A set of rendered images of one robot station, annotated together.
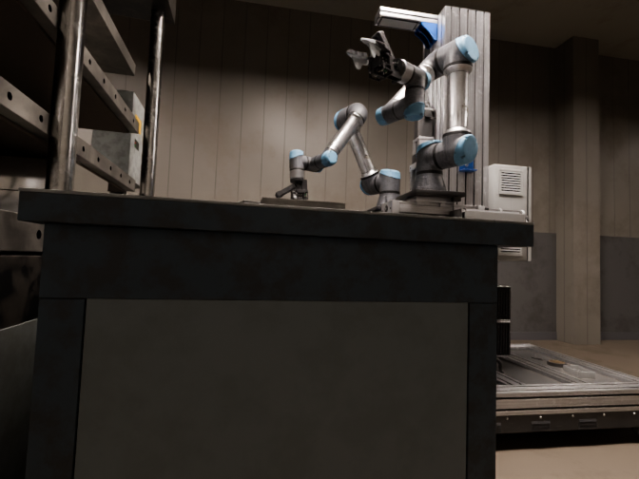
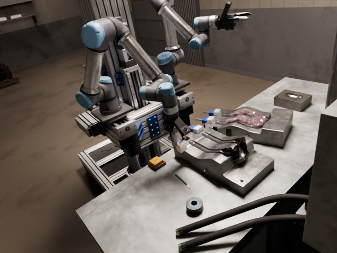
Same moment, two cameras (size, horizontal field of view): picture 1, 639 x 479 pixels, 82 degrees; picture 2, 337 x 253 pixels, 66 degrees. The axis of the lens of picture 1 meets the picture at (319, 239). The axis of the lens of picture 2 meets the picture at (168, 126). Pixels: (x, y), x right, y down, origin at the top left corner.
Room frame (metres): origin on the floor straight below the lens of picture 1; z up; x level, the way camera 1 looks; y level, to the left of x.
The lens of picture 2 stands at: (2.36, 1.22, 1.75)
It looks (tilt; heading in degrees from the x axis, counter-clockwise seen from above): 30 degrees down; 249
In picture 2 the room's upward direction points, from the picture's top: 11 degrees counter-clockwise
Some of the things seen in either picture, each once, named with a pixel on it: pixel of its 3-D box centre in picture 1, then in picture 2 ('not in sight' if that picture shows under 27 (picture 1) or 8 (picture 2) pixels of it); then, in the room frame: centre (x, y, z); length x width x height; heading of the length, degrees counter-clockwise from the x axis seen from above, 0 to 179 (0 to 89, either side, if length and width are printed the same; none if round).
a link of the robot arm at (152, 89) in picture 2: (314, 163); (152, 92); (1.95, 0.04, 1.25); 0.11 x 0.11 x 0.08; 34
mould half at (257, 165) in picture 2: not in sight; (219, 151); (1.71, 0.25, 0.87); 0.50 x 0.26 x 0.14; 103
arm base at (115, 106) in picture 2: (389, 201); (109, 103); (2.11, -0.40, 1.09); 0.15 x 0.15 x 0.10
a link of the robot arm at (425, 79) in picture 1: (415, 79); (202, 23); (1.36, -0.34, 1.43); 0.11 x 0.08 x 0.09; 125
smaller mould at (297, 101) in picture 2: (299, 218); (292, 100); (0.93, 0.05, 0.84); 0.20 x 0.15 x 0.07; 103
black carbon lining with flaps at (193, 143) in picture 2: not in sight; (218, 142); (1.71, 0.24, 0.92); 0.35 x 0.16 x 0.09; 103
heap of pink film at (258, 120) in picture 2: not in sight; (245, 116); (1.39, 0.09, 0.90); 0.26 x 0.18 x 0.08; 120
